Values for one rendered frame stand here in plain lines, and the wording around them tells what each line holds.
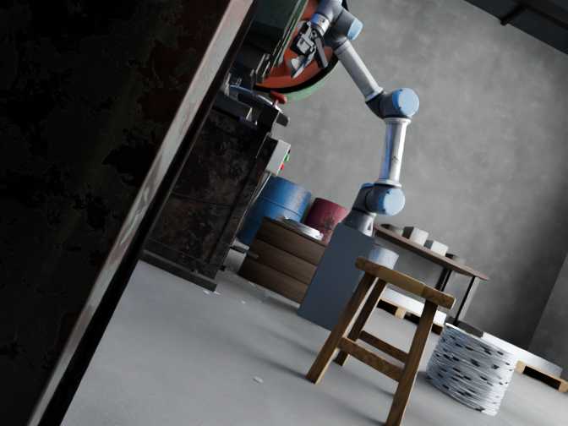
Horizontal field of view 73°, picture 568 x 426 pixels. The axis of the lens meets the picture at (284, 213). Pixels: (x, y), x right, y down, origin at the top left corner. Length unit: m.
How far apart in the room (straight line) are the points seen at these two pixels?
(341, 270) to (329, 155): 3.61
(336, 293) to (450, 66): 4.81
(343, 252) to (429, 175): 4.02
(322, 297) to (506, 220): 4.70
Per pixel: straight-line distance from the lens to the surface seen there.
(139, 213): 0.19
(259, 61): 1.81
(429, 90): 5.89
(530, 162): 6.45
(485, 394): 1.76
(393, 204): 1.67
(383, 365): 0.99
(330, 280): 1.73
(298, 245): 2.04
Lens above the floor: 0.30
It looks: 3 degrees up
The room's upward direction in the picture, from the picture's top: 25 degrees clockwise
